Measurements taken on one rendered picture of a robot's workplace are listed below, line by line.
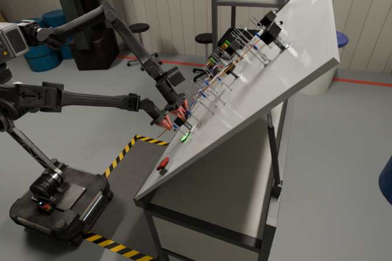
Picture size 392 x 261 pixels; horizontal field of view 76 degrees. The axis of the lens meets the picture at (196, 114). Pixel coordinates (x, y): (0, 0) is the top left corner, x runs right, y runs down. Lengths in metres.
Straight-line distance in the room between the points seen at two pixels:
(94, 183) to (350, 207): 2.07
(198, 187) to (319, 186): 1.40
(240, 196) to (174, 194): 0.33
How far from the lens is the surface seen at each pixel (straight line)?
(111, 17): 1.31
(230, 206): 1.27
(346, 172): 2.69
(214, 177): 1.37
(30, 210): 2.36
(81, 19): 1.46
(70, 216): 2.10
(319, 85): 3.54
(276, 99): 0.61
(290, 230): 2.19
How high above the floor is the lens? 1.88
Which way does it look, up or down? 38 degrees down
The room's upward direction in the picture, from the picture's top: 4 degrees counter-clockwise
